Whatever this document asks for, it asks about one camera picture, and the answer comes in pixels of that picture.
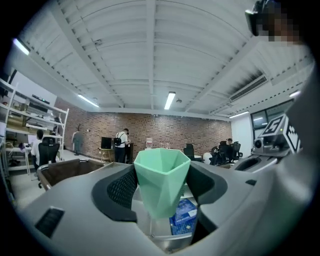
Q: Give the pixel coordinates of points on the dark glass window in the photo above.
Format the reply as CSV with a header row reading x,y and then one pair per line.
x,y
260,120

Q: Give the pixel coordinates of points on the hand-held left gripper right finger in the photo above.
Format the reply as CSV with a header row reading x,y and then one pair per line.
x,y
237,212

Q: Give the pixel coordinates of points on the green faceted cup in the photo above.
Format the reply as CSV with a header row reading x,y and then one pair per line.
x,y
162,180

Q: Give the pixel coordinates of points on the white water dispenser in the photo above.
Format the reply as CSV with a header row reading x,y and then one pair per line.
x,y
149,143

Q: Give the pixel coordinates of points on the metal shelf cart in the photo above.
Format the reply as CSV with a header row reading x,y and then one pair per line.
x,y
72,170

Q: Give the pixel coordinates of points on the wooden stool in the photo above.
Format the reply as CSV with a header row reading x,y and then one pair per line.
x,y
105,153

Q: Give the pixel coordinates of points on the grey coat on rack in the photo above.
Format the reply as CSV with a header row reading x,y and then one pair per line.
x,y
78,140

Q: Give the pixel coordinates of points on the white shelf rack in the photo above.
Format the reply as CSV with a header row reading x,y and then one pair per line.
x,y
32,117

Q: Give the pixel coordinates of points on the ceiling tube light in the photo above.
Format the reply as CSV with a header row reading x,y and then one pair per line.
x,y
295,93
239,114
21,46
88,100
170,100

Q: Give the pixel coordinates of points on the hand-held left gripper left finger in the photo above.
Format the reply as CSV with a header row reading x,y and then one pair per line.
x,y
82,200

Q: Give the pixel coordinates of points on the blue box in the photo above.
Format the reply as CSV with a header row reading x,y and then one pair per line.
x,y
183,217

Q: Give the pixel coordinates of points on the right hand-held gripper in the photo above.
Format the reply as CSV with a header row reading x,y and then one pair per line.
x,y
277,140

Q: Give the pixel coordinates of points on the black box monitor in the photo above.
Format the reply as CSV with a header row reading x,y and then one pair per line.
x,y
106,143

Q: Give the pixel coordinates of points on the black office chair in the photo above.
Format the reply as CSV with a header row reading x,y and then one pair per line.
x,y
221,153
188,151
48,155

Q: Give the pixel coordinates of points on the dark cabinet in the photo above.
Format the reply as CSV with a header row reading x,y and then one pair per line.
x,y
130,152

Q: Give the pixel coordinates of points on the black head-worn camera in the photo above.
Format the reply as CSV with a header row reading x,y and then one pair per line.
x,y
253,17

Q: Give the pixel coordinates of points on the ceiling air conditioner vent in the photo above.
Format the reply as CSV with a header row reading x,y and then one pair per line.
x,y
248,88

